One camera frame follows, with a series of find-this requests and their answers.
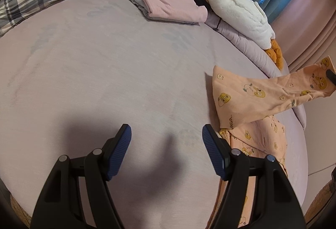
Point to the grey folded cloth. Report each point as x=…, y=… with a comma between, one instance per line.
x=136, y=0

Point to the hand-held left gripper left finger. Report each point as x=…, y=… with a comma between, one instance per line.
x=119, y=150

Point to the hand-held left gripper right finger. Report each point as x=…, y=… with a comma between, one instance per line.
x=214, y=151

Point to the pink folded cloth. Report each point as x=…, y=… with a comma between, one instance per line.
x=170, y=3

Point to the pink sheer curtain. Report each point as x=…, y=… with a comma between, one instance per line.
x=309, y=16

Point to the white goose plush toy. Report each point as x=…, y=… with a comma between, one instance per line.
x=241, y=8

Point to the lilac duvet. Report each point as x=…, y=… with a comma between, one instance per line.
x=236, y=34

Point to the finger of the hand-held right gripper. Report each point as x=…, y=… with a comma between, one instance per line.
x=330, y=74

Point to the orange printed shirt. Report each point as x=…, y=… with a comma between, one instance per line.
x=249, y=97

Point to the bed with lilac sheet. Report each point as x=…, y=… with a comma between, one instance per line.
x=105, y=61

